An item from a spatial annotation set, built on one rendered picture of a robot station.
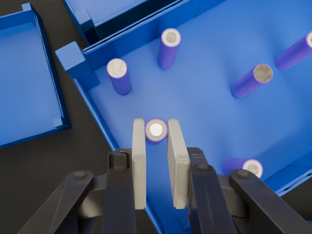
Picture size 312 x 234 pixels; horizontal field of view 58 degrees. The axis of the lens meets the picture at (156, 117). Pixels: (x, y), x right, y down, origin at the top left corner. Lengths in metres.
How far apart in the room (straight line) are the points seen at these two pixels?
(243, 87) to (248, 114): 0.05
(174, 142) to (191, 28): 0.19
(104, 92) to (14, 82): 0.50
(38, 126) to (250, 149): 0.55
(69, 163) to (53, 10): 0.40
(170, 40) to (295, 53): 0.13
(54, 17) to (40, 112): 0.25
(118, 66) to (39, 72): 0.54
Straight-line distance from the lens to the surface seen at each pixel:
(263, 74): 0.27
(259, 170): 0.26
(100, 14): 0.52
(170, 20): 0.31
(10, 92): 0.79
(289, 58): 0.32
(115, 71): 0.25
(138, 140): 0.17
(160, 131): 0.20
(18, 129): 0.77
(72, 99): 0.74
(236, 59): 0.33
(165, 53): 0.27
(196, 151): 0.17
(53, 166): 0.74
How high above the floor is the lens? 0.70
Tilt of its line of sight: 82 degrees down
